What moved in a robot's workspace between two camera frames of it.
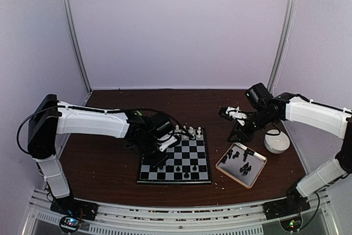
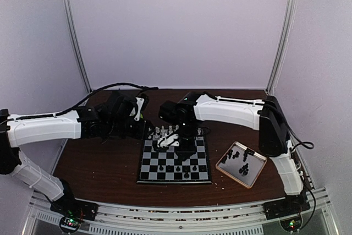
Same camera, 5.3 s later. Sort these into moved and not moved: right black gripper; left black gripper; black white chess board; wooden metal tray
Moved: left black gripper; right black gripper
Not moved: black white chess board; wooden metal tray
